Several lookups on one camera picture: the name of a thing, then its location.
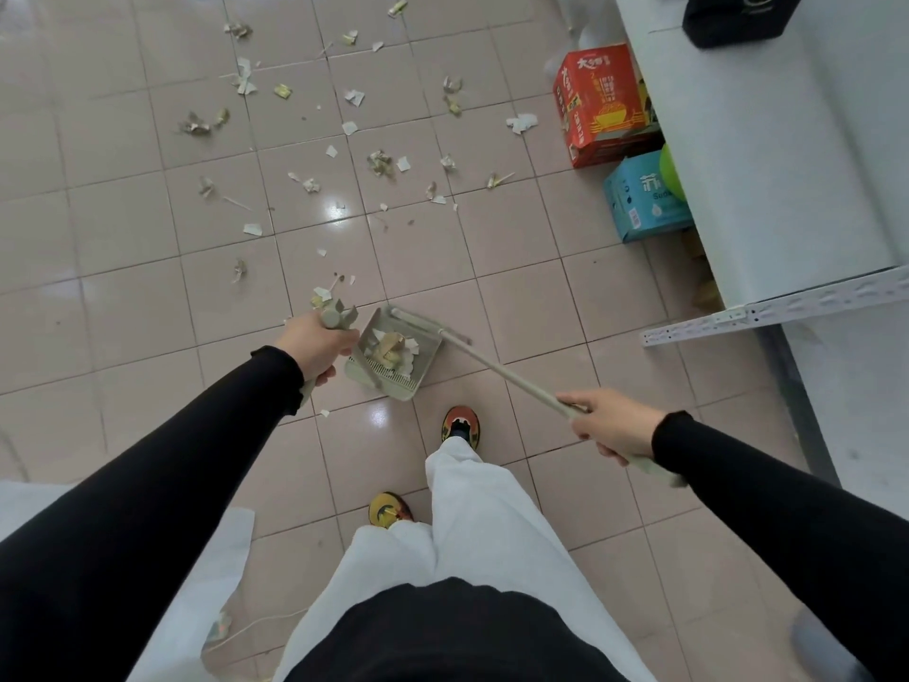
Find black tote bag white print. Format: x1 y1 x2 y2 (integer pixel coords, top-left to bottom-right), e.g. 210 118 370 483
681 0 808 50

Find person's red right shoe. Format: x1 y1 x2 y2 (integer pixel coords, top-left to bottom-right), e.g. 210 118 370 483
439 405 482 452

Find green ball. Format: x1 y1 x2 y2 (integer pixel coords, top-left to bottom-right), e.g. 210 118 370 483
658 142 688 204

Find thin white cable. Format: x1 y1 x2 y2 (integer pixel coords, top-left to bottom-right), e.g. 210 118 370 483
205 606 311 655

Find blue cardboard box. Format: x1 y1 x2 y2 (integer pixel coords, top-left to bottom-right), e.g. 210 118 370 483
603 150 695 243

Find white metal shelf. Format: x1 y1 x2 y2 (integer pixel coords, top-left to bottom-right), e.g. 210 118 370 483
553 0 909 523

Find person's black top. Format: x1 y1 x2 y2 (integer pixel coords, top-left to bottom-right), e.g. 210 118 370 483
283 578 630 682

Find person's left forearm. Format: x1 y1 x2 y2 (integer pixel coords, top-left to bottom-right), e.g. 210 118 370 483
0 345 305 682

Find person's left hand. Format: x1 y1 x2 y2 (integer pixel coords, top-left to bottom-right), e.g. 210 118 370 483
275 310 362 388

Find red cardboard box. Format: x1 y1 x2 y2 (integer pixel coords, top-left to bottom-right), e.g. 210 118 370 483
552 42 666 170

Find grey-green dustpan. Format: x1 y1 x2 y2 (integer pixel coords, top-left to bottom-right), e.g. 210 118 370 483
297 297 445 409

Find person's right hand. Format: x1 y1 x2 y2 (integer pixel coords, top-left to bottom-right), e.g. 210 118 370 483
556 387 668 468

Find person's right forearm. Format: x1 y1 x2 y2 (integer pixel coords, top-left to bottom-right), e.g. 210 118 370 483
651 411 909 682

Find person's yellow left shoe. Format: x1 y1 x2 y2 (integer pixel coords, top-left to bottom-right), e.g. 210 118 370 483
367 492 415 530

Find person's white trousers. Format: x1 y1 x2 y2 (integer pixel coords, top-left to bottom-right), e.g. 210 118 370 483
273 436 658 682

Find grey-green broom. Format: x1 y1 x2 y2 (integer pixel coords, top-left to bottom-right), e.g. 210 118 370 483
386 304 688 490

